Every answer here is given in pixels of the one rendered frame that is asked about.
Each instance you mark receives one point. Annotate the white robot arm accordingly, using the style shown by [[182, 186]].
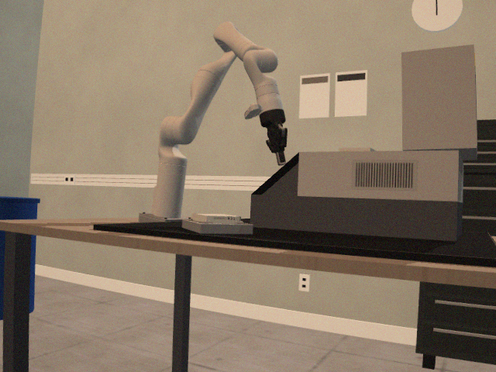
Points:
[[174, 130]]

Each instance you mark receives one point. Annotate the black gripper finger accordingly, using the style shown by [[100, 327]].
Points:
[[280, 144], [270, 143]]

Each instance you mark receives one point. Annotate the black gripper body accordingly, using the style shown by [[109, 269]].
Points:
[[271, 118]]

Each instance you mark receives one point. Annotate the grey benchtop machine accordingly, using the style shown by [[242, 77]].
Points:
[[412, 193]]

